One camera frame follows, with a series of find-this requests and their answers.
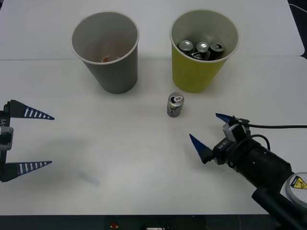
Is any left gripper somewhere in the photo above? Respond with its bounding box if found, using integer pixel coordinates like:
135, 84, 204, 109
0, 99, 55, 183

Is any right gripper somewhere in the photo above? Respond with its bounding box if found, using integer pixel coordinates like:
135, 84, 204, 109
189, 113, 243, 167

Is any dark can green print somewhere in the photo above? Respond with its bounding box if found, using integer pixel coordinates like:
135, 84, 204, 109
166, 92, 185, 118

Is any yellow-green plastic waste bin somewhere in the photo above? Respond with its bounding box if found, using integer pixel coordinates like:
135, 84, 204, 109
169, 9, 240, 93

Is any black can silver top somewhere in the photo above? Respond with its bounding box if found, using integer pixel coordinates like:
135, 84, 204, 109
191, 42, 210, 59
177, 40, 195, 55

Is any black robot torso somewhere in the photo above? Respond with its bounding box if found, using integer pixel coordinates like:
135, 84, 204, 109
0, 214, 307, 230

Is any grey plastic waste bin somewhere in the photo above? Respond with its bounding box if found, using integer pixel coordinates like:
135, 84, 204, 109
70, 11, 140, 94

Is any red labelled plastic bottle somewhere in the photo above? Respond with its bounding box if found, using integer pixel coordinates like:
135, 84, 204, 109
100, 54, 122, 64

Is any white cable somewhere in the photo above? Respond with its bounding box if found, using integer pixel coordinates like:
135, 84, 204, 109
288, 3, 307, 12

